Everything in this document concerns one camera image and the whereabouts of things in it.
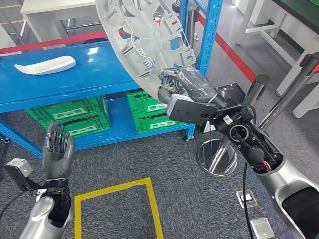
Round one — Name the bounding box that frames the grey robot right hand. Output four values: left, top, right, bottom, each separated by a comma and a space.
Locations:
157, 65, 218, 106

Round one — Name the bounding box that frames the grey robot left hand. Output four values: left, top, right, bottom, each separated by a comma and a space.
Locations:
42, 121, 76, 180

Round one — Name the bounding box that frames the silver plastic wheel hubcap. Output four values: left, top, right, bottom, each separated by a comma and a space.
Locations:
95, 0, 197, 101

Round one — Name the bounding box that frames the blue metal shelf rack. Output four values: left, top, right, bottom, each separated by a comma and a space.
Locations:
0, 0, 224, 160

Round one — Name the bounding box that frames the white curved plastic part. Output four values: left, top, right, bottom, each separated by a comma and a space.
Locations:
14, 55, 76, 76

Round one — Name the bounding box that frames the white workbench with green top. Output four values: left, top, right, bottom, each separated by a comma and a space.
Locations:
232, 0, 319, 120

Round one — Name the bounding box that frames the black box with white label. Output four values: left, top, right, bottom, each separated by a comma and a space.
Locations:
203, 82, 246, 134

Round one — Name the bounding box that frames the yellow floor tape square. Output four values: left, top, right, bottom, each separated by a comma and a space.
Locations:
74, 177, 165, 239

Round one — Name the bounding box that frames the open steel floor socket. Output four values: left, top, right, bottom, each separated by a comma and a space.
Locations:
236, 189, 258, 209

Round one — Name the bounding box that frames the white table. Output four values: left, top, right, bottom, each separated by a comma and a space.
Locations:
20, 0, 103, 50

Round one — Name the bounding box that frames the closed steel floor socket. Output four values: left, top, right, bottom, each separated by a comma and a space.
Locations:
250, 217, 274, 239

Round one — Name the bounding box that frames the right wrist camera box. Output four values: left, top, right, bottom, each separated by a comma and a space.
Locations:
166, 94, 220, 126

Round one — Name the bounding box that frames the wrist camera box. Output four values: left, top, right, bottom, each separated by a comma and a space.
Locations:
166, 94, 220, 126
4, 158, 45, 193

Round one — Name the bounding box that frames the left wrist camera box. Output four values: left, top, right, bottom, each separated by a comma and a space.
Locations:
4, 158, 45, 193

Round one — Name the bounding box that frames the dark stanchion post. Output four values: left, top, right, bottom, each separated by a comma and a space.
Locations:
172, 0, 200, 50

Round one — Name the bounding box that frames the chrome stanchion post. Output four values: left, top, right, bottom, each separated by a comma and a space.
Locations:
196, 74, 271, 177

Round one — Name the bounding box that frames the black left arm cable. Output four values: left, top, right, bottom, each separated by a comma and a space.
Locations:
0, 191, 26, 220

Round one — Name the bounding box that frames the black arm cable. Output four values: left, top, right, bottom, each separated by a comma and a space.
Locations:
0, 191, 26, 220
243, 161, 255, 239

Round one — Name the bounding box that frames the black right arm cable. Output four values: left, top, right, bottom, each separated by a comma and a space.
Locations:
243, 161, 255, 239

